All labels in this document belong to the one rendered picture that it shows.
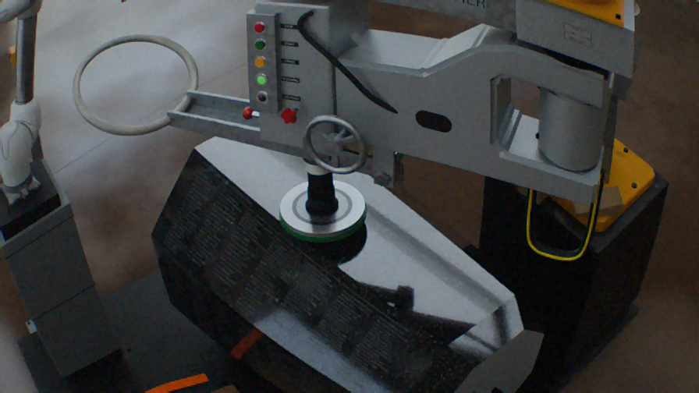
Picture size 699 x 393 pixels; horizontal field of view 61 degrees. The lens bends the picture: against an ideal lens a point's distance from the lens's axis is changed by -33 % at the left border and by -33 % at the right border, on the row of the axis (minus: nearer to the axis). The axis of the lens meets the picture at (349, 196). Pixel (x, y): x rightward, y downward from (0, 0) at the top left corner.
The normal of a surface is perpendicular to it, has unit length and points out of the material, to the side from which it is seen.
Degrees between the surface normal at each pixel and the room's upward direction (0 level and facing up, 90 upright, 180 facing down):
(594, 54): 90
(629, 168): 0
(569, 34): 90
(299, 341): 45
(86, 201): 0
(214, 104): 90
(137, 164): 0
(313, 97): 90
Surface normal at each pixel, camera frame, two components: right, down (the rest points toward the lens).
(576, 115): -0.23, 0.61
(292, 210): -0.04, -0.78
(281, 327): -0.56, -0.25
